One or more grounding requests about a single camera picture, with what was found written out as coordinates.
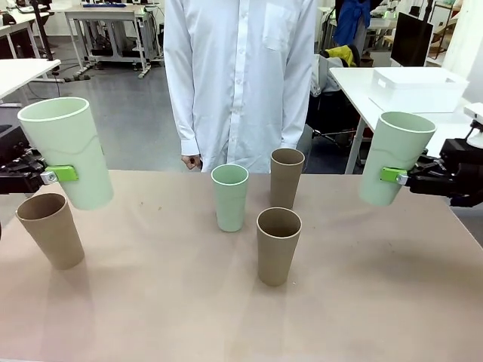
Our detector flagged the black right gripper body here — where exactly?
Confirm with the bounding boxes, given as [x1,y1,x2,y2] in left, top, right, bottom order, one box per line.
[441,139,483,207]

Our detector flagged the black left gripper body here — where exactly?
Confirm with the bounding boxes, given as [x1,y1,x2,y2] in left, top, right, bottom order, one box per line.
[0,125,24,196]

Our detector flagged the pale green plastic cup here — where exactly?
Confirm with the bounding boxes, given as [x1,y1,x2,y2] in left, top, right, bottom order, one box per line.
[357,111,438,207]
[210,164,250,233]
[17,97,115,211]

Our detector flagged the tan plastic cup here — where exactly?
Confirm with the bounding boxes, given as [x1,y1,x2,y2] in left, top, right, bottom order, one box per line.
[14,192,86,271]
[269,148,306,210]
[256,207,303,287]

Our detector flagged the white plastic basket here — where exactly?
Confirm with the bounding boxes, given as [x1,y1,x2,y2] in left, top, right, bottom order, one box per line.
[372,66,471,113]

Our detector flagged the person's left forearm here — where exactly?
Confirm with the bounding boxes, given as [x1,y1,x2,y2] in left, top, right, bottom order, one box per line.
[281,82,317,150]

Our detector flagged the person's right forearm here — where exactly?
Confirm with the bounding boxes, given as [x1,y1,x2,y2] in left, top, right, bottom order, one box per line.
[171,90,202,158]

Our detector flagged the person's right hand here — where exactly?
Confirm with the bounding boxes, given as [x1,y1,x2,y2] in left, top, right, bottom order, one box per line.
[180,153,202,171]

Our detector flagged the white table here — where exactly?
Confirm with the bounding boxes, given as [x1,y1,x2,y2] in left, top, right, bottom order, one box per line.
[328,66,483,175]
[0,58,62,100]

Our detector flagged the black chair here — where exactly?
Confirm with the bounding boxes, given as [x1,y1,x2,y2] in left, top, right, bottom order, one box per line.
[304,94,365,152]

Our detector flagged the black stand pole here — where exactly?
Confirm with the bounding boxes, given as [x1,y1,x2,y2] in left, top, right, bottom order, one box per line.
[29,0,54,61]

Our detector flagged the black computer monitor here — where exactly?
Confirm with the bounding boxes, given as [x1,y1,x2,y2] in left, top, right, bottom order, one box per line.
[390,11,435,68]

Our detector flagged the blue jacket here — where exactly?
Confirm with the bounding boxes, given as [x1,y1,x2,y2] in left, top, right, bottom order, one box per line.
[332,0,373,57]

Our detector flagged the grey metal desk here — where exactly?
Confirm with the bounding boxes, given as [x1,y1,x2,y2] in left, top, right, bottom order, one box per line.
[62,2,152,80]

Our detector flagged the person in white coat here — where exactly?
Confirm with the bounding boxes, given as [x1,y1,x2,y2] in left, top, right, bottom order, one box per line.
[163,0,318,174]

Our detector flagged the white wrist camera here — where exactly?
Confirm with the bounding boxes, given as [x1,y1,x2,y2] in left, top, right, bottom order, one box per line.
[463,102,483,147]

